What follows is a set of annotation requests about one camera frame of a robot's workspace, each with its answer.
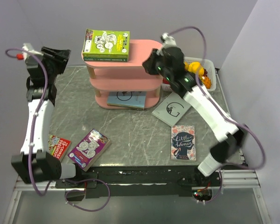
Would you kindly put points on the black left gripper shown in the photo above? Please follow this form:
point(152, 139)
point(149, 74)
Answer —
point(61, 57)

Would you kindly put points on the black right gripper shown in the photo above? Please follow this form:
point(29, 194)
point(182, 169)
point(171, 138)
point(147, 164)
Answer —
point(148, 65)

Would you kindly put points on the green Treehouse book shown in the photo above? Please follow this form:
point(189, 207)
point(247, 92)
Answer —
point(105, 57)

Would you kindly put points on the light blue book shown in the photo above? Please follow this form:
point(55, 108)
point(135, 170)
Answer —
point(133, 98)

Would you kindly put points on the lime green paperback book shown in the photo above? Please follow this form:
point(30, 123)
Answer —
point(106, 42)

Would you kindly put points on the Wuthering Heights dark blue book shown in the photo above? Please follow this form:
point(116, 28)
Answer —
point(125, 107)

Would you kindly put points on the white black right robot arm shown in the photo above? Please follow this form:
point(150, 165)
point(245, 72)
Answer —
point(229, 136)

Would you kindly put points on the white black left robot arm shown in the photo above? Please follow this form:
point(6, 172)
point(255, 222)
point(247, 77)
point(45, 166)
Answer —
point(35, 163)

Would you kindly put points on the pink three-tier shelf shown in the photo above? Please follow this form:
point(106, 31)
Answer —
point(106, 77)

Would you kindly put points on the small yellow toy fruit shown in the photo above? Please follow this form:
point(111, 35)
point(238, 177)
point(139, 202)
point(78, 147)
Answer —
point(186, 65)

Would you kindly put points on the grey white book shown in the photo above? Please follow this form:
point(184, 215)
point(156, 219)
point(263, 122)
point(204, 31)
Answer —
point(171, 109)

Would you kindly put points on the toy pineapple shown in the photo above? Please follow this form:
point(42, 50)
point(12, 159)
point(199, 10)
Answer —
point(206, 81)

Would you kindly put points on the white plastic fruit basket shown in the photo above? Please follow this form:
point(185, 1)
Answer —
point(207, 64)

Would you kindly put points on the Little Women book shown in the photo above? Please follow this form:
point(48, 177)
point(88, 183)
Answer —
point(183, 143)

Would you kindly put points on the red Treehouse book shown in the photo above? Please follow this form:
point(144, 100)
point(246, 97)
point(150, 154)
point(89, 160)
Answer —
point(58, 147)

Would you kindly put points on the purple paperback book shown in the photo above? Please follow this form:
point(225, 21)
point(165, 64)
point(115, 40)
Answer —
point(89, 149)

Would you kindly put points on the black mounting base plate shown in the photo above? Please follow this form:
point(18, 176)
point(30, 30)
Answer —
point(104, 190)

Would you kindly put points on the aluminium rail frame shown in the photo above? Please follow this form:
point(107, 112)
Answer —
point(240, 179)

